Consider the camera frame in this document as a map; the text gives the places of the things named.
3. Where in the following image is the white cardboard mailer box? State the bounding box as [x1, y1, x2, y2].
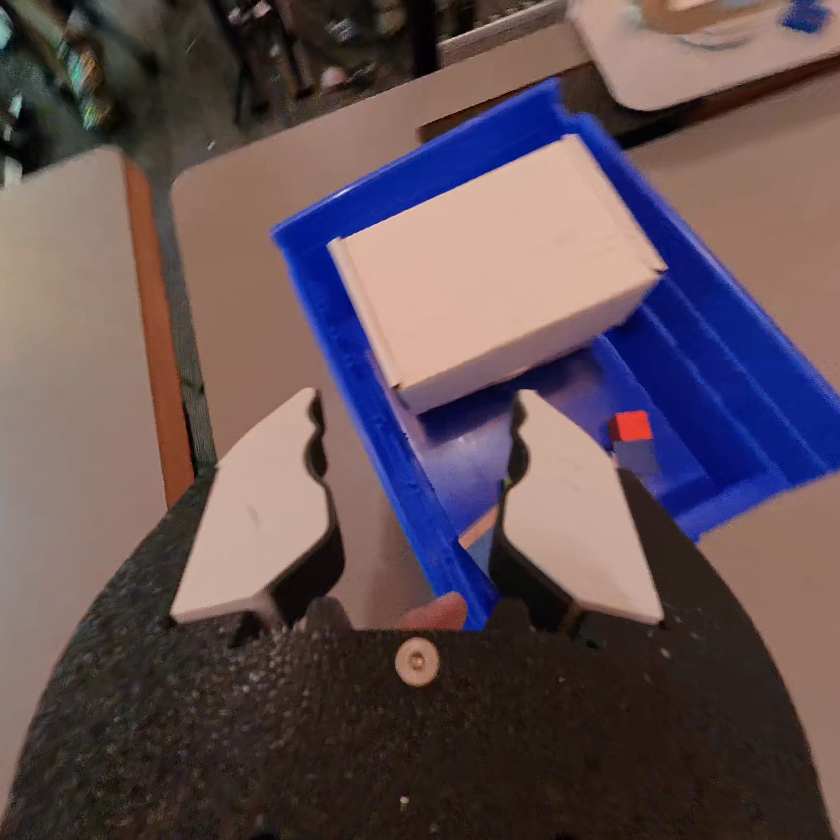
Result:
[327, 133, 669, 415]

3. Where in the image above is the blue plastic bin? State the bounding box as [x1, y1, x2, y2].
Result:
[271, 76, 840, 631]

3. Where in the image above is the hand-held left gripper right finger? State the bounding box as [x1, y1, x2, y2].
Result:
[492, 387, 666, 624]

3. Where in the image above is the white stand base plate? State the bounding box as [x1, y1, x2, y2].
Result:
[568, 0, 840, 112]

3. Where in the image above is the small blue plastic piece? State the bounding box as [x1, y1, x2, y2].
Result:
[782, 0, 831, 31]

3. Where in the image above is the person's left hand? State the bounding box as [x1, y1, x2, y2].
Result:
[397, 590, 468, 631]

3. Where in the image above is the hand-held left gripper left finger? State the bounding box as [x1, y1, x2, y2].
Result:
[169, 386, 344, 624]

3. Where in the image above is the red cube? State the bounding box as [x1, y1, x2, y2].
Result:
[608, 410, 654, 443]

